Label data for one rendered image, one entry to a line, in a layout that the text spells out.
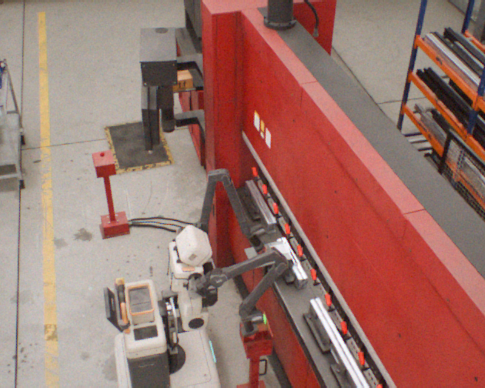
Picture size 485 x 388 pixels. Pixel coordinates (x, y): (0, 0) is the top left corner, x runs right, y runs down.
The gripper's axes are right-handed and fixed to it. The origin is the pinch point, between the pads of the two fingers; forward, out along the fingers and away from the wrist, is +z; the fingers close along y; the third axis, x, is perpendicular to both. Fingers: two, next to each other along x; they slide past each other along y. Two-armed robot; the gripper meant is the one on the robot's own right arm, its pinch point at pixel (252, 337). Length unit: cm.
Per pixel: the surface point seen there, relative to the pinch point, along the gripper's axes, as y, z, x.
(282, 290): 27.2, -0.8, 26.1
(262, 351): 2.6, 10.5, -4.5
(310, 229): 51, -59, 14
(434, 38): 227, -13, 227
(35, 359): -159, 43, 75
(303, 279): 41.7, -5.9, 24.8
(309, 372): 25.4, 16.4, -25.6
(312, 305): 40.9, -7.1, 2.8
